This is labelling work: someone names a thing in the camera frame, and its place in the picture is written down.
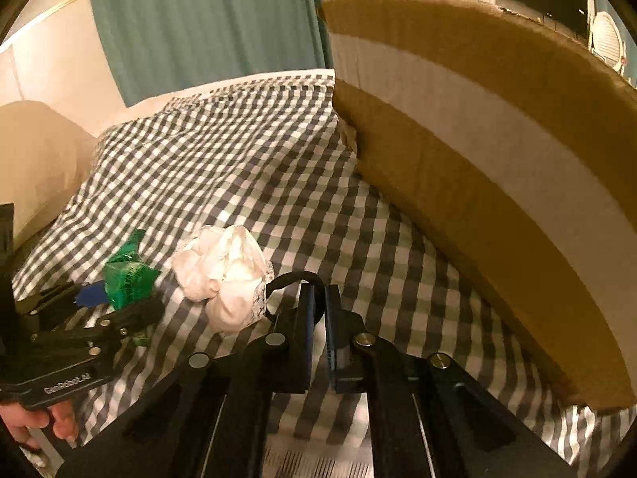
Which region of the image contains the green wrapper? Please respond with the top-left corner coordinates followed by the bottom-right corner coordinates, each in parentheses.
top-left (103, 229), bottom-right (160, 311)

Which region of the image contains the white cloth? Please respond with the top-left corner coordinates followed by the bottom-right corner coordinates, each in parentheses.
top-left (170, 225), bottom-right (274, 333)

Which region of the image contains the person's left hand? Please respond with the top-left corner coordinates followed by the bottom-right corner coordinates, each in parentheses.
top-left (0, 400), bottom-right (79, 451)

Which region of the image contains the black pouch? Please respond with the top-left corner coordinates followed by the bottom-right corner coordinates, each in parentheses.
top-left (264, 271), bottom-right (326, 324)

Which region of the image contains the beige pillow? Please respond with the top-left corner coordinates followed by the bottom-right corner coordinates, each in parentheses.
top-left (0, 100), bottom-right (97, 247)

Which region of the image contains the grey checkered bed cloth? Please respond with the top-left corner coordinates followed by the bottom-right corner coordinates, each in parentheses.
top-left (13, 74), bottom-right (636, 477)

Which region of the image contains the brown cardboard box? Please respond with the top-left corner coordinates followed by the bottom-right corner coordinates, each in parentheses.
top-left (320, 0), bottom-right (636, 411)

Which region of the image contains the green curtain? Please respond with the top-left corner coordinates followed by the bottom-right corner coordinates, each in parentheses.
top-left (90, 0), bottom-right (332, 106)

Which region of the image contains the oval white mirror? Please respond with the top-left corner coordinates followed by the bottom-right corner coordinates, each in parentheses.
top-left (588, 11), bottom-right (626, 74)

